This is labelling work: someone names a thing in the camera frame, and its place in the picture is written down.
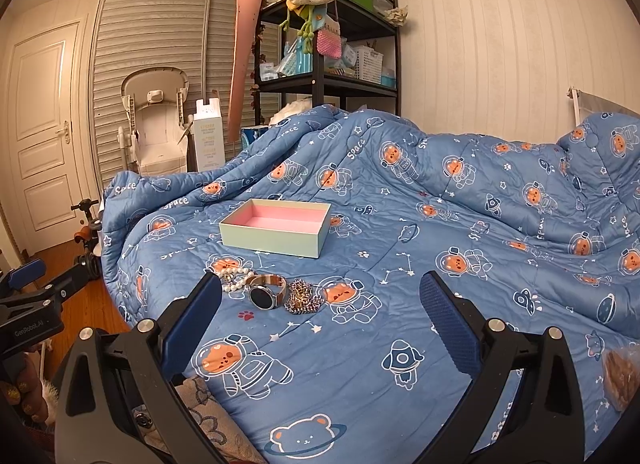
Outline white pearl bracelet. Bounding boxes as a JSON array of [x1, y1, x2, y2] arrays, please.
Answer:
[[214, 265, 257, 294]]

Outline watch with beige strap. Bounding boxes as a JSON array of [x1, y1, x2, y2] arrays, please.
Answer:
[[247, 274, 288, 311]]

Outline silver chain necklace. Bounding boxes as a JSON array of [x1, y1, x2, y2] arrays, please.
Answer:
[[283, 278, 327, 315]]

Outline pink lined jewelry box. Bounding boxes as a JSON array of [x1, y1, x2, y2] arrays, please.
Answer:
[[219, 198, 331, 259]]

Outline children's scooter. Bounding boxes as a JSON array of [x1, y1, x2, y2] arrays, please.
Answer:
[[70, 198, 102, 281]]

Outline beige baby high chair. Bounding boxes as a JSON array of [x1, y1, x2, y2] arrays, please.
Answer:
[[117, 66, 191, 177]]

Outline white panel door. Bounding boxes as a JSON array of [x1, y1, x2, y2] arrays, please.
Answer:
[[1, 18, 93, 254]]

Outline blue space bear quilt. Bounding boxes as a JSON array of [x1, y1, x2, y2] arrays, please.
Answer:
[[102, 106, 639, 463]]

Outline tall white carton box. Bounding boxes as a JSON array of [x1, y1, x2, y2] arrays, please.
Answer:
[[192, 98, 226, 171]]

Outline blue tissue box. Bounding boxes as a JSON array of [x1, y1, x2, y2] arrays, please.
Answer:
[[241, 126, 269, 150]]

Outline louvered wardrobe doors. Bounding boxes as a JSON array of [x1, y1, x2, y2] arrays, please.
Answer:
[[89, 0, 235, 184]]

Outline pink long hanging case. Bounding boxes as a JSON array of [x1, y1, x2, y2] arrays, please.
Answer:
[[227, 0, 262, 142]]

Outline small pink mesh pouch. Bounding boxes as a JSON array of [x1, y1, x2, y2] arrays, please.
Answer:
[[317, 27, 342, 60]]

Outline white storage basket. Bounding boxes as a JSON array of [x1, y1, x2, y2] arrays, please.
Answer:
[[354, 46, 384, 84]]

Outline black metal shelf rack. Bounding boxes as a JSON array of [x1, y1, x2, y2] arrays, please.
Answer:
[[252, 0, 405, 125]]

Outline white bed headboard rail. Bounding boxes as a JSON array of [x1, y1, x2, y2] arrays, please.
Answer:
[[567, 86, 639, 126]]

